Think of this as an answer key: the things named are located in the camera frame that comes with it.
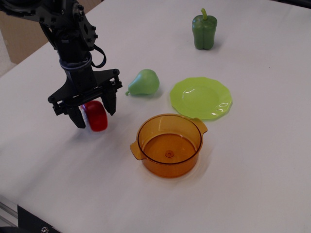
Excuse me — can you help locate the aluminium table frame rail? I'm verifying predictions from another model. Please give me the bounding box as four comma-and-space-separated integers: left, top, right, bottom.
0, 196, 18, 227

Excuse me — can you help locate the green toy pear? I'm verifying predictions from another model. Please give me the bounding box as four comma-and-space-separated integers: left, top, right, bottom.
125, 69, 160, 96

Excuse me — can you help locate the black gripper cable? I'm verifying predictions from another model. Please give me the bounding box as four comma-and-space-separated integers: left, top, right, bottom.
91, 45, 107, 69

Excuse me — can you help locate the red and white toy sushi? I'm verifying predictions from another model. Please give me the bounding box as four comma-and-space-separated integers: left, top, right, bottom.
81, 100, 108, 132

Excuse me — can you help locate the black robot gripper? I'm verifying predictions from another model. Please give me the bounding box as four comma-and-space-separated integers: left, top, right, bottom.
48, 62, 122, 129

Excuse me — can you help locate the light green plastic plate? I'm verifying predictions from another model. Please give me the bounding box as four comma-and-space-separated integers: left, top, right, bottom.
170, 77, 233, 120

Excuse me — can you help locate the orange transparent plastic pot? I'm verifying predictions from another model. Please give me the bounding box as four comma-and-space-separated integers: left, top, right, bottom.
130, 114, 207, 178

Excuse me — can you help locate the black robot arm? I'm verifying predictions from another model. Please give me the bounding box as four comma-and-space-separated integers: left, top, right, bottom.
0, 0, 122, 128

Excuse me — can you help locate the green toy bell pepper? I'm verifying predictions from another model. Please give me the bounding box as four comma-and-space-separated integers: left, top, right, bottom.
192, 8, 218, 50

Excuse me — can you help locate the black corner bracket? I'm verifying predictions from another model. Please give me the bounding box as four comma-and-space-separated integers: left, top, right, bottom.
17, 205, 60, 233

